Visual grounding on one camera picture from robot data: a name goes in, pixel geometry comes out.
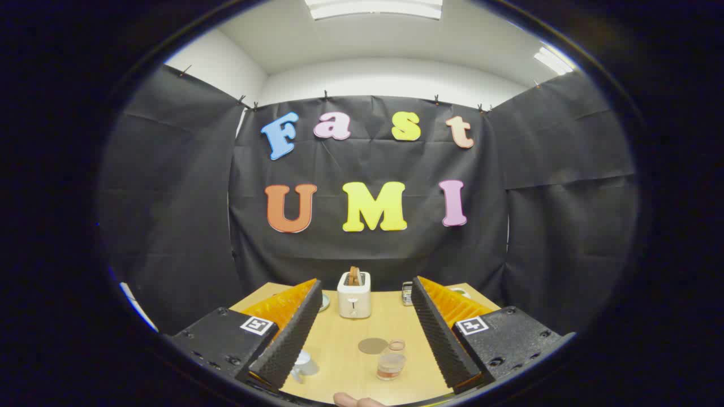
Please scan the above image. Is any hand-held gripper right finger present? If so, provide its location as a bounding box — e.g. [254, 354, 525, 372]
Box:
[411, 276, 575, 395]

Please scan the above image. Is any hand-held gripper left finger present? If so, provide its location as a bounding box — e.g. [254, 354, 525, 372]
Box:
[170, 278, 323, 393]

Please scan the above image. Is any white cup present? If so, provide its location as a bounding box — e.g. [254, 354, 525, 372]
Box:
[290, 349, 320, 384]

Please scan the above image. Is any clear plastic juice bottle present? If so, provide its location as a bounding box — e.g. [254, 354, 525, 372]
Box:
[376, 339, 407, 381]

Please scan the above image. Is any wooden table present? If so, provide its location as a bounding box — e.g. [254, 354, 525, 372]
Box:
[229, 282, 501, 406]

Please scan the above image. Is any white toaster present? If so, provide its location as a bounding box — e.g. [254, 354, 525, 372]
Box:
[337, 271, 372, 319]

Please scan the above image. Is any ceiling light panel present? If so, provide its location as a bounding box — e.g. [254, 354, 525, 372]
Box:
[533, 46, 575, 76]
[305, 0, 443, 20]

